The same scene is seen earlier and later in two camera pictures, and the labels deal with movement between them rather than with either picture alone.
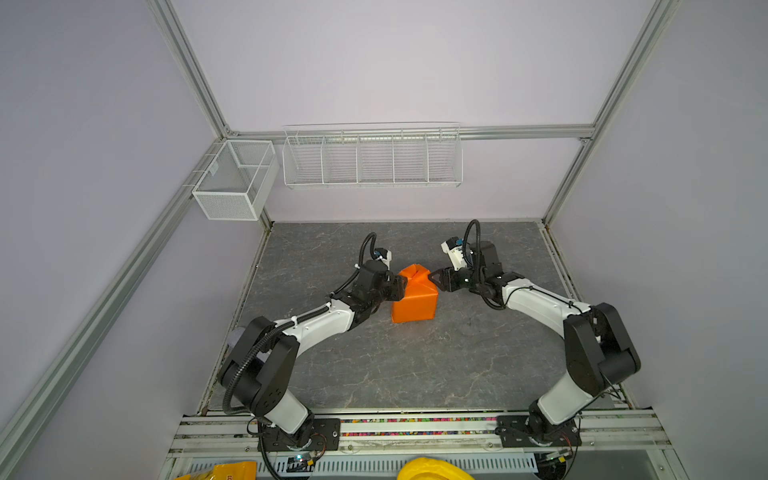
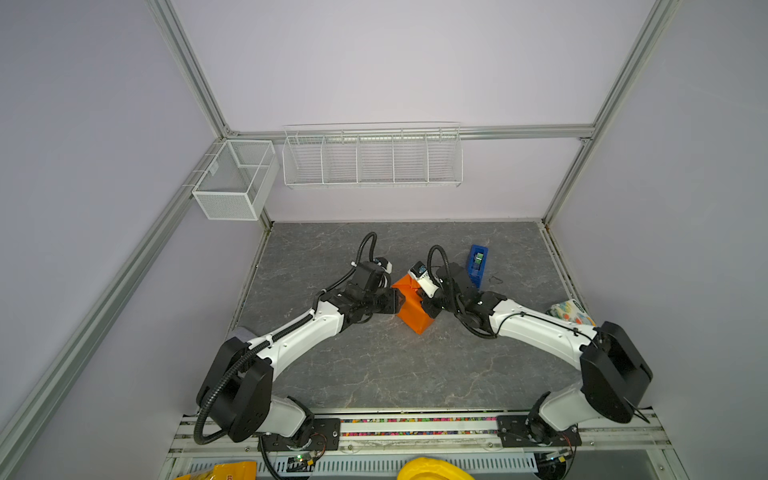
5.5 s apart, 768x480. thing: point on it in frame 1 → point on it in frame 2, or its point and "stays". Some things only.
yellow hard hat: [426, 468] stays
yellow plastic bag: [226, 471] stays
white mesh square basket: [238, 180] stays
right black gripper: [445, 278] → [427, 304]
